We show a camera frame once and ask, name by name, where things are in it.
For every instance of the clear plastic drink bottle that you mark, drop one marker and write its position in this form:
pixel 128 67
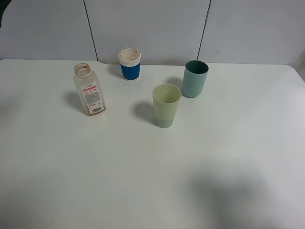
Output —
pixel 89 90

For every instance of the pale yellow plastic cup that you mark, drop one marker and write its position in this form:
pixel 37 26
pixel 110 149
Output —
pixel 166 99

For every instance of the teal plastic cup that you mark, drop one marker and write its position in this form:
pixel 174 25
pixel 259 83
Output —
pixel 194 77

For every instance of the blue sleeved paper cup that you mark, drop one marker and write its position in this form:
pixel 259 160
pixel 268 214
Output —
pixel 130 62

